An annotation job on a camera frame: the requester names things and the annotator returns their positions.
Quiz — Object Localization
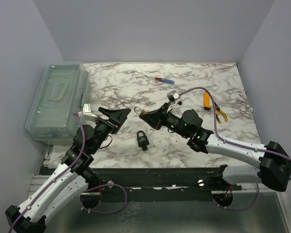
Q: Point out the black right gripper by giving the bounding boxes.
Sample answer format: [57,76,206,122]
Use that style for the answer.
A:
[140,103,189,139]

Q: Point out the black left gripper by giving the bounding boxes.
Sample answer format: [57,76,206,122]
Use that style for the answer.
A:
[91,107,131,154]

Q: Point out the brass padlock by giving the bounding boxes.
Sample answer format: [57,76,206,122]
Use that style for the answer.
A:
[134,107,147,117]

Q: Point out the black padlock with key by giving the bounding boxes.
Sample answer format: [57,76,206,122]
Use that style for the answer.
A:
[137,131,149,151]

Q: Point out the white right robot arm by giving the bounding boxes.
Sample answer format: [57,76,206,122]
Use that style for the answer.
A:
[139,103,291,192]

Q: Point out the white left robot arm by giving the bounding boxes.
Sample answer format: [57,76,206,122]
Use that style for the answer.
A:
[5,104,131,233]

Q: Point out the red blue screwdriver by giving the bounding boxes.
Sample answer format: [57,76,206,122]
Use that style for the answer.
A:
[144,75,175,85]

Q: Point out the orange utility knife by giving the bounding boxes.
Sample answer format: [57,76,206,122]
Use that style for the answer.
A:
[203,92,211,111]

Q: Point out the clear green plastic toolbox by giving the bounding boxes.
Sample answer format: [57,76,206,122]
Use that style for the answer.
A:
[25,63,90,145]

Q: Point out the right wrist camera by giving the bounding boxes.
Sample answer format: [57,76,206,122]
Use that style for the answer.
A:
[167,90,180,103]

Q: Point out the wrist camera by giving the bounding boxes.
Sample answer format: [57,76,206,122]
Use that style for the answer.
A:
[167,90,180,103]
[78,103,97,122]

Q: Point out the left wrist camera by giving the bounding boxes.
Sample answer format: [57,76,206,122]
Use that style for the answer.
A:
[78,103,97,122]

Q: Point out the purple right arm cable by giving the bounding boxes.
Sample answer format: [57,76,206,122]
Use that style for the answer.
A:
[178,86,291,212]

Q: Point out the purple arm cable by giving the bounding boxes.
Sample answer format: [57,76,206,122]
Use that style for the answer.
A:
[178,86,291,212]
[7,112,128,233]

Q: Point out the yellow handled pliers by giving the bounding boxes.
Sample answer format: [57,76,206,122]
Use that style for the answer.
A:
[211,101,228,124]

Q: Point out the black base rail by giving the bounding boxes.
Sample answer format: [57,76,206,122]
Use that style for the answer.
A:
[80,165,241,207]

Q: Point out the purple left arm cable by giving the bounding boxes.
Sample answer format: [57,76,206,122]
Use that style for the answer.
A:
[7,112,128,233]

